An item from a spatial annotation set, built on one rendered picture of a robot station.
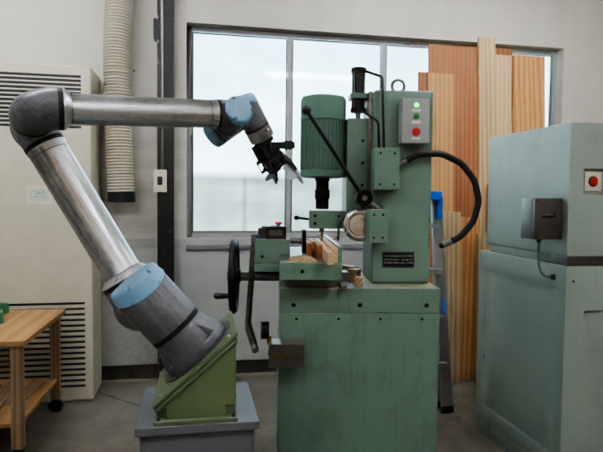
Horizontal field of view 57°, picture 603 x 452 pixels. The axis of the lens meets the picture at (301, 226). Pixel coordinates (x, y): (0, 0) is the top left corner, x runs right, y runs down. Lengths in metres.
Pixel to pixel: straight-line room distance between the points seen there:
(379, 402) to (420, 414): 0.16
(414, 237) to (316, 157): 0.47
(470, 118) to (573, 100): 0.84
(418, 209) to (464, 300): 1.54
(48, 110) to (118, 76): 1.73
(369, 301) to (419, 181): 0.49
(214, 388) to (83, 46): 2.54
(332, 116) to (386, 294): 0.69
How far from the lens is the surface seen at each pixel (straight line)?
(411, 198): 2.12
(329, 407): 2.10
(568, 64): 4.35
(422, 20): 3.89
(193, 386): 1.47
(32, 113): 1.65
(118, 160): 3.28
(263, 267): 2.09
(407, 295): 2.03
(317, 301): 1.99
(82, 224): 1.70
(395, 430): 2.17
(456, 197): 3.69
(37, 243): 3.25
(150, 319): 1.50
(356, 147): 2.13
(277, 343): 1.94
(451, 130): 3.68
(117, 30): 3.40
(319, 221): 2.14
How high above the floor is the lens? 1.12
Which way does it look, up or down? 3 degrees down
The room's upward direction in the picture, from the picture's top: 1 degrees clockwise
